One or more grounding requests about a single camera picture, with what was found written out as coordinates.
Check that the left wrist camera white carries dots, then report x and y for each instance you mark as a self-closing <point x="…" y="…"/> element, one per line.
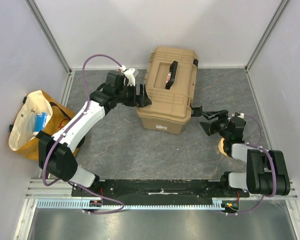
<point x="130" y="75"/>

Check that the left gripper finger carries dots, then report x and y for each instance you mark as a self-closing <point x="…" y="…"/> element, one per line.
<point x="142" y="90"/>
<point x="143" y="101"/>

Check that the blue white packet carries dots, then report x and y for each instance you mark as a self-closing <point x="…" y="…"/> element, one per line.
<point x="40" y="122"/>

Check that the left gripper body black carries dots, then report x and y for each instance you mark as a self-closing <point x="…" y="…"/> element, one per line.
<point x="129" y="97"/>

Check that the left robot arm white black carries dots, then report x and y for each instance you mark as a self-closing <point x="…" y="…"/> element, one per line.
<point x="56" y="152"/>

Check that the yellow tote bag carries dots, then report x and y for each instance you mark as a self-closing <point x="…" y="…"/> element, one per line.
<point x="22" y="139"/>

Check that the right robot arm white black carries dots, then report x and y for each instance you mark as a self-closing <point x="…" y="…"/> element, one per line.
<point x="266" y="172"/>

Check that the round yellow sponge disc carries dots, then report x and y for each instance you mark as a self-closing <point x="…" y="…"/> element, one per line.
<point x="221" y="147"/>

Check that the tan plastic toolbox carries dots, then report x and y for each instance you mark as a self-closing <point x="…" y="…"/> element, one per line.
<point x="170" y="82"/>

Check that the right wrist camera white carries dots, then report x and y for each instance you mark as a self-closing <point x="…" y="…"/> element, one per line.
<point x="237" y="114"/>

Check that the slotted cable duct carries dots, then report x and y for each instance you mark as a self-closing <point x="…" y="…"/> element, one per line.
<point x="87" y="204"/>

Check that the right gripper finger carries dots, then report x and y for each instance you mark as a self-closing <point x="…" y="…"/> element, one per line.
<point x="209" y="128"/>
<point x="209" y="115"/>

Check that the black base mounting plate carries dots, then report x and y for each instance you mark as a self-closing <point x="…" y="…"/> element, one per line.
<point x="132" y="188"/>

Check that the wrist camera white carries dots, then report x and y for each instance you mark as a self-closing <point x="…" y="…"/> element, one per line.
<point x="237" y="114"/>
<point x="130" y="75"/>

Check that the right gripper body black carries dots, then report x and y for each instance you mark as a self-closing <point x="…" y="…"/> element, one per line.
<point x="215" y="122"/>

